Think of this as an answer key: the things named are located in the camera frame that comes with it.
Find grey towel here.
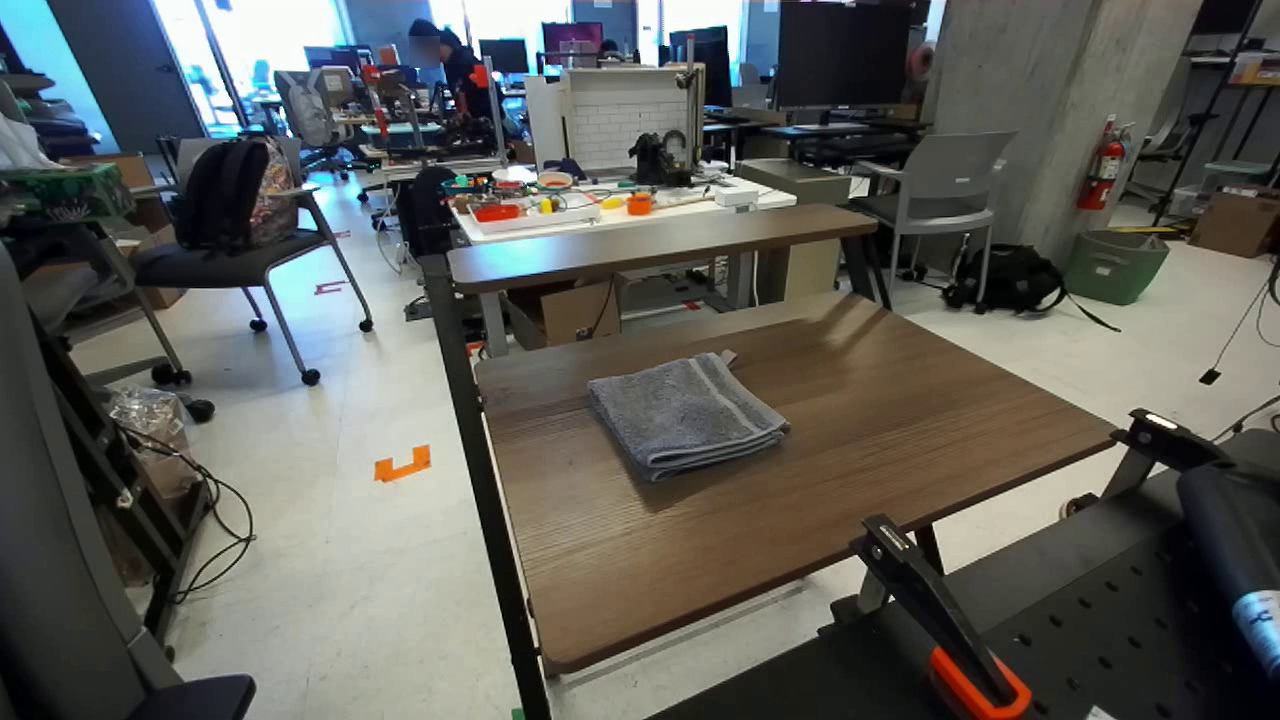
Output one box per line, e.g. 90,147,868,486
579,346,795,484

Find cardboard box under desk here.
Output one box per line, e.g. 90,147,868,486
504,275,622,350

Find wooden desk with grey legs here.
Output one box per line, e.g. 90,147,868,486
445,196,891,356

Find white tray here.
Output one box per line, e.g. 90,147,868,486
448,167,803,248

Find black kettle-shaped object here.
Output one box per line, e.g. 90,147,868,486
622,125,700,193

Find flat orange item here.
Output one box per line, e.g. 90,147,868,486
470,196,533,228

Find white perforated panel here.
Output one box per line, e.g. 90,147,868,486
519,59,710,177

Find orange floor tape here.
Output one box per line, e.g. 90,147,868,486
367,441,440,486

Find black bag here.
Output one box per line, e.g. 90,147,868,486
391,163,464,262

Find monitor with pink screen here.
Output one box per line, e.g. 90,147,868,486
535,14,613,70

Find small dark monitor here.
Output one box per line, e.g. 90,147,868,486
476,35,535,79

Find person in dark clothes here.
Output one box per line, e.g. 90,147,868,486
402,13,509,144

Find light grey plastic chair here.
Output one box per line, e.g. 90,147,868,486
851,128,1021,311

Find black backpack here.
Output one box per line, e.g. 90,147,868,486
941,238,1070,318

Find large black monitor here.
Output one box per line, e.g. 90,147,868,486
772,0,933,110

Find orange black bar clamp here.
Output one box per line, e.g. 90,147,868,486
1099,405,1236,509
833,513,1038,720

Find grey mesh office chair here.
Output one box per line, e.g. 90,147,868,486
271,59,367,179

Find black office chair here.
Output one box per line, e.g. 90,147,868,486
128,156,378,390

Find black jacket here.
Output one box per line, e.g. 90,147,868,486
171,137,276,254

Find concrete column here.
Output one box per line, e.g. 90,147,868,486
921,0,1208,262

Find green plastic bin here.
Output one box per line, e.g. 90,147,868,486
1060,228,1174,308

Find clear plastic bag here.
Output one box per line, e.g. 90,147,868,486
98,384,197,461

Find red fire extinguisher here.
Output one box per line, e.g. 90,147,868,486
1070,110,1137,221

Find black perforated robot stand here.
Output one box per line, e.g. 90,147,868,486
653,423,1280,720

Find black metal cart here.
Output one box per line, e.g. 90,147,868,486
0,156,225,643

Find green crate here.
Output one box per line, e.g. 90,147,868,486
0,156,133,221

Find brown cardboard box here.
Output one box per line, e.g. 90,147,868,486
1189,184,1280,259

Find metal shelving rack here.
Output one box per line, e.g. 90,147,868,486
1149,0,1280,232

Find white plastic bag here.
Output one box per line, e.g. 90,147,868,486
0,110,57,171

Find black metal table frame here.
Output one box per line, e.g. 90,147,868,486
417,248,556,720

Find black floor cables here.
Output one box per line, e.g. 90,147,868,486
162,448,258,606

